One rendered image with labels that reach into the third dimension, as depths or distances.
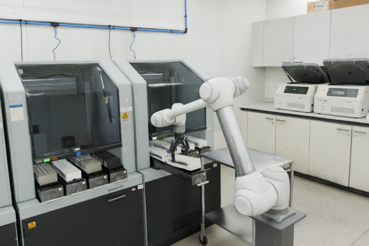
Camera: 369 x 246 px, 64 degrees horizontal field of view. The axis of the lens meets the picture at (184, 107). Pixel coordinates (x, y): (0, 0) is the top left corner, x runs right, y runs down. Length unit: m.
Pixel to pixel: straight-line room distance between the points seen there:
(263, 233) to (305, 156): 2.52
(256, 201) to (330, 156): 2.63
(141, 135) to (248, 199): 1.13
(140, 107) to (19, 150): 0.87
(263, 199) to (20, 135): 1.46
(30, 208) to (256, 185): 1.35
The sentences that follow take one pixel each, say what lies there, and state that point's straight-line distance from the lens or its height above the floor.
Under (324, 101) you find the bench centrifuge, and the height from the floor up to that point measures 1.07.
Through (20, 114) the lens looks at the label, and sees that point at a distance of 2.06.
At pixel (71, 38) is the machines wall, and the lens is 3.31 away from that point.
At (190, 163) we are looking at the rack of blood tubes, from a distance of 2.10.
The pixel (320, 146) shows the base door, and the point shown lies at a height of 0.50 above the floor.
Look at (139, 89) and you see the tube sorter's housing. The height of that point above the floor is 1.38.
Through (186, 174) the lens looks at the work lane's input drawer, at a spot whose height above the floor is 0.80.
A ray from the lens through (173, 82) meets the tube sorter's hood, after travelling 2.52.
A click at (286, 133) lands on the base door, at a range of 4.37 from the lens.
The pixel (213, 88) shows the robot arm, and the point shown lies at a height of 1.43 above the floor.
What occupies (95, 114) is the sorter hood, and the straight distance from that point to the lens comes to 2.18.
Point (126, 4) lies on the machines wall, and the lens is 3.61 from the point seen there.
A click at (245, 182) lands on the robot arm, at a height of 0.96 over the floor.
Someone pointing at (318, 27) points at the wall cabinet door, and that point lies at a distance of 4.41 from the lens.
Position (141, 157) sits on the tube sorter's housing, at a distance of 2.43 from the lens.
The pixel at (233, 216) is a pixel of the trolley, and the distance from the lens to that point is 2.71.
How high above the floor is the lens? 1.56
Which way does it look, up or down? 8 degrees down
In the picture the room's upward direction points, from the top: 1 degrees counter-clockwise
